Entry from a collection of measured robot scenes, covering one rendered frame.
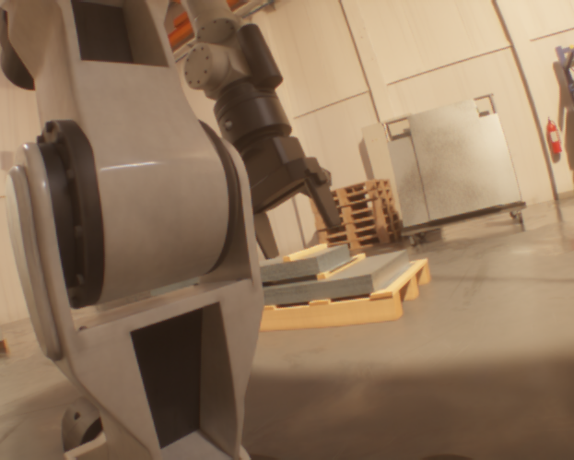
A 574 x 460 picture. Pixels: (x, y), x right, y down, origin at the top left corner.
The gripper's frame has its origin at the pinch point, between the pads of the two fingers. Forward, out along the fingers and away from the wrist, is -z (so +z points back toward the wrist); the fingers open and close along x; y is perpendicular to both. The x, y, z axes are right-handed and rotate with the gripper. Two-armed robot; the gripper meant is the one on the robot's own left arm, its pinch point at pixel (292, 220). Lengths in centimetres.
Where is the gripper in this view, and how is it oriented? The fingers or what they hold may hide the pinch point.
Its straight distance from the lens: 47.6
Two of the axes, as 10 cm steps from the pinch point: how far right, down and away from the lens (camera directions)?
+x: 6.8, -3.7, -6.4
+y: 6.3, -1.5, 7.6
